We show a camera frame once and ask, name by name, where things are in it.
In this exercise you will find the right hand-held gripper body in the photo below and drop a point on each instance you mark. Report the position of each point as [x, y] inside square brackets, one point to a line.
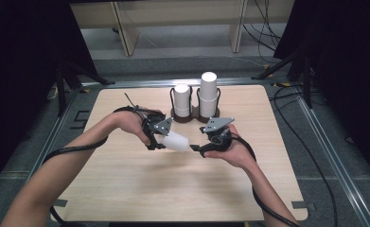
[220, 138]

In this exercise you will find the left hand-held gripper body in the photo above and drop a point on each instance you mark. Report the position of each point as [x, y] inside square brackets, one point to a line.
[152, 124]

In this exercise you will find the dark brown double cup holder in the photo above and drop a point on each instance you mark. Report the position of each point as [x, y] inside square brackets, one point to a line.
[194, 117]

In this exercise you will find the single white paper cup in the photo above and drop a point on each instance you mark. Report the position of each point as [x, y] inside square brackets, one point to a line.
[177, 142]

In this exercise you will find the person's left hand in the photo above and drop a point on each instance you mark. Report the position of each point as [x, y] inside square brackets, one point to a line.
[130, 121]

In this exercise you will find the person's right hand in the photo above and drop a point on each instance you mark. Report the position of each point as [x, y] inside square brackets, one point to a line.
[239, 154]

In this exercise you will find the tall stack of white cups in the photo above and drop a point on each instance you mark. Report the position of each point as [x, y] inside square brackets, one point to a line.
[208, 94]

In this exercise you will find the short stack of white cups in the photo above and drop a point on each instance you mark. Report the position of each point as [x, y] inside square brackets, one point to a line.
[181, 99]

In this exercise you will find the black tripod stand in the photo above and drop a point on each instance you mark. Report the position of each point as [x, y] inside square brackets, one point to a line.
[305, 75]
[61, 88]

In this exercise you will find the pale wooden bench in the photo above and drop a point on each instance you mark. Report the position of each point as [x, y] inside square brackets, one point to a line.
[179, 12]

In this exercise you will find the black curtain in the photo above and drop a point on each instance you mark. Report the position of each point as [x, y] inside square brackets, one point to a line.
[349, 78]
[21, 78]

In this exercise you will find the metal floor rail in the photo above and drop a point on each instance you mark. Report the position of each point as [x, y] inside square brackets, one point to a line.
[141, 83]
[334, 157]
[40, 151]

